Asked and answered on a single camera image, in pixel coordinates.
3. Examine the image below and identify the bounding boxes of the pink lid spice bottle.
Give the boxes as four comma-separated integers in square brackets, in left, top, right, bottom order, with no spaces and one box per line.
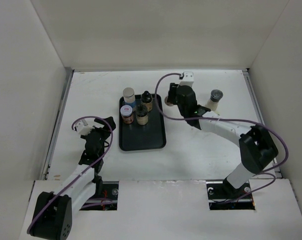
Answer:
[164,96,174,107]

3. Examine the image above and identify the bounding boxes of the white lid red label jar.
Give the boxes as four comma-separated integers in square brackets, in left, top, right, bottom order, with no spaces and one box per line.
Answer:
[120,105,134,124]

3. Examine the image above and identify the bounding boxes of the small black cap spice bottle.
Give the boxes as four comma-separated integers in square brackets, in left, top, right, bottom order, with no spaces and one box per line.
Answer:
[141,90,153,112]

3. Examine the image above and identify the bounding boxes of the clear lid pepper grinder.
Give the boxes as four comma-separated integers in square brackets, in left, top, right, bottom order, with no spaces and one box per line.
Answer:
[205,89,223,111]

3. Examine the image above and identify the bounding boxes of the blue label silver lid jar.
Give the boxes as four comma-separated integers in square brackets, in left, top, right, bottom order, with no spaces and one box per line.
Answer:
[123,87,136,112]

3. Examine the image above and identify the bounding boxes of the black lid grinder bottle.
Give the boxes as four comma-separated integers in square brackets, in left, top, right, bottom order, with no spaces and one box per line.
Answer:
[135,104,148,126]

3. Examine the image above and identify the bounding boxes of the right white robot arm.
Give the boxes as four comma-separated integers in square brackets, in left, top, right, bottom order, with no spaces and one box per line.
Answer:
[167,83,279,198]

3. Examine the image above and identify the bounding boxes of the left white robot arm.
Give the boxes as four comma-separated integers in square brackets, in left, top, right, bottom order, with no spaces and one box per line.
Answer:
[26,116,116,240]

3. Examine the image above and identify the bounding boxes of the black plastic tray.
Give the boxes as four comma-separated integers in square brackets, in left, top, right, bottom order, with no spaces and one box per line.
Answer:
[117,95,166,152]

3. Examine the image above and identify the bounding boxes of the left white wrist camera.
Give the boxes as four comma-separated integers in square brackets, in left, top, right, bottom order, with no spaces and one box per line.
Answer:
[73,119,93,136]

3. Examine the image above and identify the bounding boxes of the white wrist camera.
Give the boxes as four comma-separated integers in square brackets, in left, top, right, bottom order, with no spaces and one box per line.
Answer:
[179,71,194,87]
[73,119,93,136]

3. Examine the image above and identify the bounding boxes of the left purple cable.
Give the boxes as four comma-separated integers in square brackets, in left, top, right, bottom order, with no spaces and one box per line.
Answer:
[27,115,115,236]

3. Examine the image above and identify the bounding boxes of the purple cable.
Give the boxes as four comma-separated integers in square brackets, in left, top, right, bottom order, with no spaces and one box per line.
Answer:
[27,115,115,236]
[154,72,290,202]

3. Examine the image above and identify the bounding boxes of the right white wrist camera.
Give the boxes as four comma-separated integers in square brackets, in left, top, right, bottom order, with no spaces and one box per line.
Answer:
[179,71,194,87]

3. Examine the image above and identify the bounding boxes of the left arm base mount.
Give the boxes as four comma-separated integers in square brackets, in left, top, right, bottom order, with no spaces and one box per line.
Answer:
[80,175,119,211]

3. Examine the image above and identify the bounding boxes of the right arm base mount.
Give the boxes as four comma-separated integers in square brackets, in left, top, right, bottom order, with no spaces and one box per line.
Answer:
[206,179,255,211]

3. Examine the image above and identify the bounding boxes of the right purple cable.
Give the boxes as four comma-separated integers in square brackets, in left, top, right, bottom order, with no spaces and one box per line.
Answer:
[154,72,290,202]

